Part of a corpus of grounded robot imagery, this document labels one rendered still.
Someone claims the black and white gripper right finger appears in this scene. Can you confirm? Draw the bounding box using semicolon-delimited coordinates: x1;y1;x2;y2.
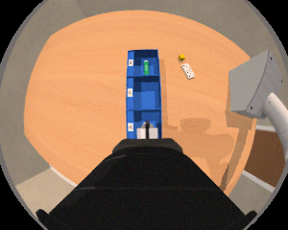
148;124;157;139

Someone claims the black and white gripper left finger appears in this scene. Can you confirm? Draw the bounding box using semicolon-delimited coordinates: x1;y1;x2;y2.
137;124;147;139

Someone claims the white domino tile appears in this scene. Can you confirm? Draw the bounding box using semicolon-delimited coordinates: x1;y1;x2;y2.
181;63;195;79

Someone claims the blue three-compartment bin rack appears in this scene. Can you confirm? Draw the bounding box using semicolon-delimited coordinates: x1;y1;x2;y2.
126;49;162;139

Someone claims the green battery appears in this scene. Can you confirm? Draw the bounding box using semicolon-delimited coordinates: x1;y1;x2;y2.
144;60;149;75

